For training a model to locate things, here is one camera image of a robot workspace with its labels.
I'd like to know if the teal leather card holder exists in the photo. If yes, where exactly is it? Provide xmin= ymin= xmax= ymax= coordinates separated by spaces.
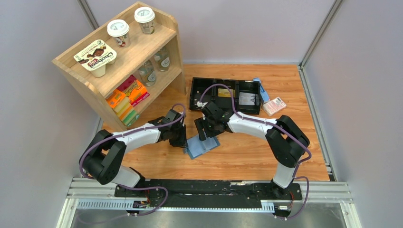
xmin=183 ymin=136 xmax=221 ymax=159

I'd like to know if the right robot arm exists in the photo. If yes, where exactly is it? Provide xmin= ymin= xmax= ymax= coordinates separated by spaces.
xmin=194 ymin=102 xmax=310 ymax=199

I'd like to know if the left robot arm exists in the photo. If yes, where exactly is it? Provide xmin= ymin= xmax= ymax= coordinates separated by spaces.
xmin=79 ymin=109 xmax=187 ymax=197

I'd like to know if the gold card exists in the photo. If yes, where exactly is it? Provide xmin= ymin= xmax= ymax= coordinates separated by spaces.
xmin=217 ymin=88 xmax=235 ymax=98

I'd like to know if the silver VIP card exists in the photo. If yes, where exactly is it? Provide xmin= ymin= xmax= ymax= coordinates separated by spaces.
xmin=239 ymin=92 xmax=259 ymax=105

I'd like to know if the pink card box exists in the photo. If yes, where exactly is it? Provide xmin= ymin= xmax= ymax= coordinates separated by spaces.
xmin=262 ymin=97 xmax=287 ymax=116

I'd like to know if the black bin middle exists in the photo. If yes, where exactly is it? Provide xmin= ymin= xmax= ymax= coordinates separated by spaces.
xmin=213 ymin=78 xmax=238 ymax=110

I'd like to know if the black bin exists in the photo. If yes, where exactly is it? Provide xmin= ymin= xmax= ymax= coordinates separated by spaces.
xmin=213 ymin=78 xmax=238 ymax=110
xmin=189 ymin=77 xmax=216 ymax=111
xmin=236 ymin=80 xmax=261 ymax=114

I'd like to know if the black bin left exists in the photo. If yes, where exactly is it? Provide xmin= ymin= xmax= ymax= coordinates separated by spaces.
xmin=189 ymin=77 xmax=216 ymax=111

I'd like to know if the black bin right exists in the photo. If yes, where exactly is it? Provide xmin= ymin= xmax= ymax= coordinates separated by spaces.
xmin=236 ymin=80 xmax=261 ymax=114

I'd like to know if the light blue box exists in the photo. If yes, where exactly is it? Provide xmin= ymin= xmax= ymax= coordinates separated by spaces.
xmin=252 ymin=77 xmax=270 ymax=104

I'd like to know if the red orange sponge pack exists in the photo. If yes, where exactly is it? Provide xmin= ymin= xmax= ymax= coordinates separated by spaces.
xmin=117 ymin=75 xmax=150 ymax=107

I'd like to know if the colourful sponge stack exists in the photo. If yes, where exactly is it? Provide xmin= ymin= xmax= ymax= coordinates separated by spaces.
xmin=106 ymin=89 xmax=139 ymax=127

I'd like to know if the glass bottle left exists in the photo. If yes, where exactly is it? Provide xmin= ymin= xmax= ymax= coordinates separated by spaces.
xmin=137 ymin=60 xmax=156 ymax=86

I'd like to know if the glass bottle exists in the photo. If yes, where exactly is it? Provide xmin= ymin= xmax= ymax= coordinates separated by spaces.
xmin=137 ymin=60 xmax=156 ymax=86
xmin=154 ymin=47 xmax=170 ymax=71

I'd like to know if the glass bottle right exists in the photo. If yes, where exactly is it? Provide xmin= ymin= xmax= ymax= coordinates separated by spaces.
xmin=154 ymin=47 xmax=170 ymax=71

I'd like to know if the wooden shelf unit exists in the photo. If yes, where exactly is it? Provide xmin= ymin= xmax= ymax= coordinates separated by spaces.
xmin=52 ymin=1 xmax=186 ymax=132

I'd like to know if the Chobani yogurt pack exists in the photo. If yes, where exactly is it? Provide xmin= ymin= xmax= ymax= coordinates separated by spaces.
xmin=74 ymin=39 xmax=117 ymax=77

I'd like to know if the white lidded cup left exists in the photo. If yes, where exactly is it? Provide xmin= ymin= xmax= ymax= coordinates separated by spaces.
xmin=107 ymin=19 xmax=131 ymax=48

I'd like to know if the white lidded cup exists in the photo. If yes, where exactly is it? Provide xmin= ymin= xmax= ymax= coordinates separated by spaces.
xmin=134 ymin=7 xmax=155 ymax=35
xmin=107 ymin=19 xmax=131 ymax=48

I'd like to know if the white lidded cup right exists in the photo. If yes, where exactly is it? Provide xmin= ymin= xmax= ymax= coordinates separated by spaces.
xmin=134 ymin=7 xmax=155 ymax=35

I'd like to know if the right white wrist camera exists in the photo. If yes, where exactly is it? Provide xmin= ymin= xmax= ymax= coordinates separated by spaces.
xmin=197 ymin=101 xmax=208 ymax=120

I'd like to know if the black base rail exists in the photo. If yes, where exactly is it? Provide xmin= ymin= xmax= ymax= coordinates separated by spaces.
xmin=115 ymin=179 xmax=303 ymax=209

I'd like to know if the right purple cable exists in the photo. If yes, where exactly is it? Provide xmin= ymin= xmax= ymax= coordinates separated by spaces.
xmin=198 ymin=84 xmax=312 ymax=220

